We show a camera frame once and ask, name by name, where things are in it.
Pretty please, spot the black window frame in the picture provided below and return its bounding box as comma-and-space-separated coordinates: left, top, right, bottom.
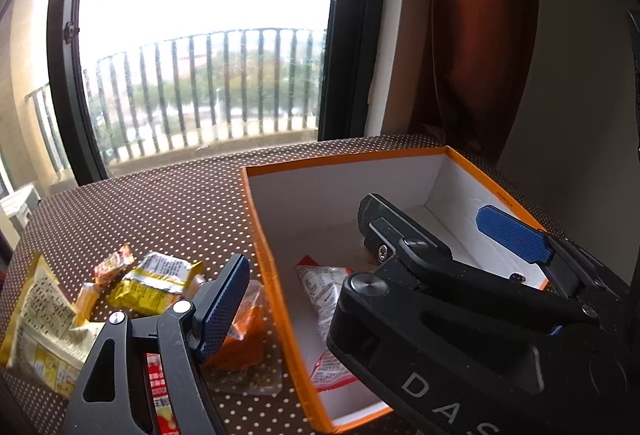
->
45, 0, 392, 186

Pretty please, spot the large yellow chip bag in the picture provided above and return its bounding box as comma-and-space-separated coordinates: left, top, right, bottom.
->
1, 253, 103, 399

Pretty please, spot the small red yellow candy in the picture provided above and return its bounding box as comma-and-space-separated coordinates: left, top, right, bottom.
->
93, 243, 134, 287

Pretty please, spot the small orange sausage snack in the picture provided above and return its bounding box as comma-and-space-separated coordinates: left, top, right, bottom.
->
74, 282, 100, 327

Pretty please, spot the orange clear snack pouch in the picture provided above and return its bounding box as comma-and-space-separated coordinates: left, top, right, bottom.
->
202, 280, 283, 396

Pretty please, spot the brown polka dot tablecloth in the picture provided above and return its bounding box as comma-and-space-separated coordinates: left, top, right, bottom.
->
1, 135, 439, 434

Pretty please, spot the red white snack packet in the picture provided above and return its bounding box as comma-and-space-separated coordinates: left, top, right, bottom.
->
296, 255, 357, 393

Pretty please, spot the dark red curtain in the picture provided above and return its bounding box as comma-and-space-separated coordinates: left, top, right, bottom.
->
411, 0, 539, 161

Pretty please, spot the black balcony railing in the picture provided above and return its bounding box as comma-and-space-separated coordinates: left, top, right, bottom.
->
24, 26, 327, 176

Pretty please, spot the orange cardboard box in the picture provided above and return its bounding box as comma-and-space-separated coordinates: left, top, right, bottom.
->
241, 144, 551, 434

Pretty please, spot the yellow green noodle packet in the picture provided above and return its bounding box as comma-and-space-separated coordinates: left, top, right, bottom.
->
106, 252, 205, 316

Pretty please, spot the white outdoor air conditioner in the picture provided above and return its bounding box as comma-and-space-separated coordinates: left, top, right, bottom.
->
0, 184, 40, 249

